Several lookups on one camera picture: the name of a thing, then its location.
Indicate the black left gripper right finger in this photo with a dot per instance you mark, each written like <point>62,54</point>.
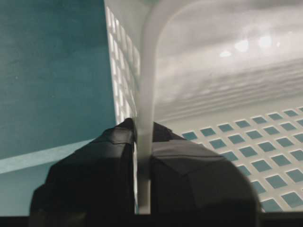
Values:
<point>192,186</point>

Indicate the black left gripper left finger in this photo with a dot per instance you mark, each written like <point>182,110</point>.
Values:
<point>92,187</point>

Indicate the white perforated plastic basket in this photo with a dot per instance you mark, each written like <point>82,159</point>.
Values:
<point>226,74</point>

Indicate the light blue tape strip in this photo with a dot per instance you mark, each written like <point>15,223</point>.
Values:
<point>39,157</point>

